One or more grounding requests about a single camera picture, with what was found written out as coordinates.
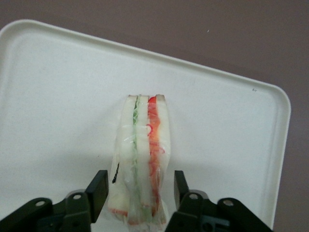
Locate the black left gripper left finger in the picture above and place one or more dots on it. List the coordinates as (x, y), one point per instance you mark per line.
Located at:
(72, 207)

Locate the plastic sandwich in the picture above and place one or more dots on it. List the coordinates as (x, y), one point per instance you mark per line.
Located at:
(142, 149)

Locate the white plastic tray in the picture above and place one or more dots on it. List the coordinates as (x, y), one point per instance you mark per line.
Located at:
(60, 96)

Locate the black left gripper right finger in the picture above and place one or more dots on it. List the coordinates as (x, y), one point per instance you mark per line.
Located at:
(200, 212)

